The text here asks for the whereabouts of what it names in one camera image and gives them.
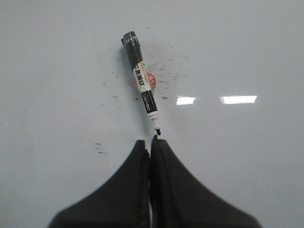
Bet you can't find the white whiteboard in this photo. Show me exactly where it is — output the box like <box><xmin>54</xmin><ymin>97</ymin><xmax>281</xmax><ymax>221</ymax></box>
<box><xmin>0</xmin><ymin>0</ymin><xmax>304</xmax><ymax>228</ymax></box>

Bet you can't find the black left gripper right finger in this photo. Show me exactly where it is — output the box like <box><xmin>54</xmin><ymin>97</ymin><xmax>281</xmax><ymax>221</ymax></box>
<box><xmin>149</xmin><ymin>136</ymin><xmax>261</xmax><ymax>228</ymax></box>

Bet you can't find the black whiteboard marker pen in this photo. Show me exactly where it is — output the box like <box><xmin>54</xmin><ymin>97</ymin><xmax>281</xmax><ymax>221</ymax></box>
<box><xmin>121</xmin><ymin>31</ymin><xmax>161</xmax><ymax>135</ymax></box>

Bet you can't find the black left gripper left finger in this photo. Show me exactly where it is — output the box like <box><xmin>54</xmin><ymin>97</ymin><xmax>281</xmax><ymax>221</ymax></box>
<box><xmin>49</xmin><ymin>140</ymin><xmax>150</xmax><ymax>228</ymax></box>

